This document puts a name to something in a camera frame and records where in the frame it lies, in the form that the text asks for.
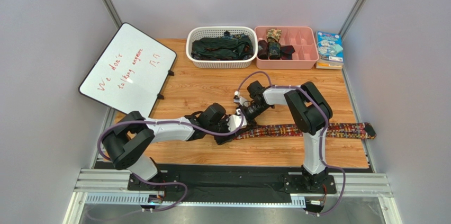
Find multicoloured checked patterned tie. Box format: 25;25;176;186
232;122;377;140

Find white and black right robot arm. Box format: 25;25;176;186
244;81;333;192

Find whiteboard with red writing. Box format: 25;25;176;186
79;23;177;117

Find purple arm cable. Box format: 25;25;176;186
97;111;246;182
237;70;347;182

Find rolled dark green tie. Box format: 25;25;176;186
268;41;282;60

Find yellow book under box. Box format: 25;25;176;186
315;62;343;70

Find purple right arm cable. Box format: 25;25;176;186
237;70;347;182

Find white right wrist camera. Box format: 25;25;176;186
233;91;250;107

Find pink divided organiser tray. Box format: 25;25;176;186
255;26;319;69

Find rolled dark maroon tie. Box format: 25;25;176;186
257;40;268;60

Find white perforated plastic basket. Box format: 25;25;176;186
186;26;258;69

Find dark green ties pile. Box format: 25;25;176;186
191;31;254;61

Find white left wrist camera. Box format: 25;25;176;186
227;108;248;132

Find aluminium frame rail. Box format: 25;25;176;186
63;169;402;223

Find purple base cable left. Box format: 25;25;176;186
141;180;189;213

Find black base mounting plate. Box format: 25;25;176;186
127;164;341;203

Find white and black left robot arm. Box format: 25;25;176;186
97;103;247;189

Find rolled dark red tie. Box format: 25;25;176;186
281;45;295;60

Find blue packaged box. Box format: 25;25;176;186
315;31;344;66

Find rolled floral beige tie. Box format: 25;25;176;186
266;28;282;43

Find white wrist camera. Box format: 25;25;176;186
227;108;248;132
233;91;250;107

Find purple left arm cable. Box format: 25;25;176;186
97;111;246;182

